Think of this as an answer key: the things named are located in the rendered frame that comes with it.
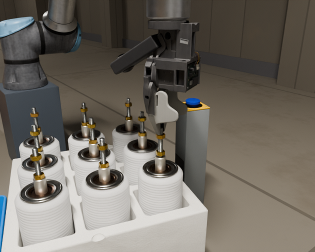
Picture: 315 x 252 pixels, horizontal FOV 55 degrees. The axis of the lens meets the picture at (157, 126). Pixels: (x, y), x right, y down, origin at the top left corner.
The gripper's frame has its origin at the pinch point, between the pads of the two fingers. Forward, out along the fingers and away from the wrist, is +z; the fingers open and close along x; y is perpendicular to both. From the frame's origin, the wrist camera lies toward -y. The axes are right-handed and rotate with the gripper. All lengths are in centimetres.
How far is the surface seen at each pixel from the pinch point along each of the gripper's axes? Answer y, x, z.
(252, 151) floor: 9, 70, 35
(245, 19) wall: -34, 237, -10
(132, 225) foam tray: 0.1, -10.5, 16.7
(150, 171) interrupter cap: -0.5, -2.3, 9.3
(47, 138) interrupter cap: -32.0, 0.6, 9.4
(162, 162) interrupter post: 1.5, -0.6, 7.6
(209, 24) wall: -73, 256, -5
